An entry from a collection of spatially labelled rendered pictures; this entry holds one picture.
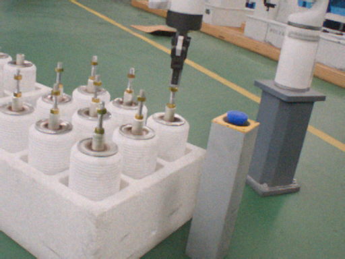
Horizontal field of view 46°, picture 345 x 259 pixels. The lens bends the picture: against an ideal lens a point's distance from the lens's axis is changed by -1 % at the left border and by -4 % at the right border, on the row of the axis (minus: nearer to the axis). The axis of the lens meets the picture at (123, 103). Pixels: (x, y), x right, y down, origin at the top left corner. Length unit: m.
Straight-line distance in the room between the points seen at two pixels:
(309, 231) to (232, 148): 0.43
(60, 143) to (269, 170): 0.66
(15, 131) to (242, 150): 0.45
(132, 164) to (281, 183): 0.58
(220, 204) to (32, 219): 0.37
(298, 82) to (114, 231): 0.67
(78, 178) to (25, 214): 0.16
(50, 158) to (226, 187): 0.34
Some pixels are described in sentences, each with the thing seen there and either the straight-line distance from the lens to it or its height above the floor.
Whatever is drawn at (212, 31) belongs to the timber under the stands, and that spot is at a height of 0.04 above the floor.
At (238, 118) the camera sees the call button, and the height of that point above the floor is 0.33.
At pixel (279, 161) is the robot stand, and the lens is 1.23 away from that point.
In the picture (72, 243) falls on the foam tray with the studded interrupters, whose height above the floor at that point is 0.09.
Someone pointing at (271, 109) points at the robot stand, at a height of 0.24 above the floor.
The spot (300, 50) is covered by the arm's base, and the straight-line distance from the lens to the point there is 1.17.
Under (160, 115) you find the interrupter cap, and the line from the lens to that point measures 0.95.
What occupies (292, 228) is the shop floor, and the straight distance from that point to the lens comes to 1.14.
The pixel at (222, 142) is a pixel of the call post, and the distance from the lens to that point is 0.80.
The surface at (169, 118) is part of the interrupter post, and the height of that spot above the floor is 0.26.
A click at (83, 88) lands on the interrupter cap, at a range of 1.08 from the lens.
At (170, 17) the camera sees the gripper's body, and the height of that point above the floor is 0.48.
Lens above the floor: 0.58
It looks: 19 degrees down
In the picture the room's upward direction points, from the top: 7 degrees clockwise
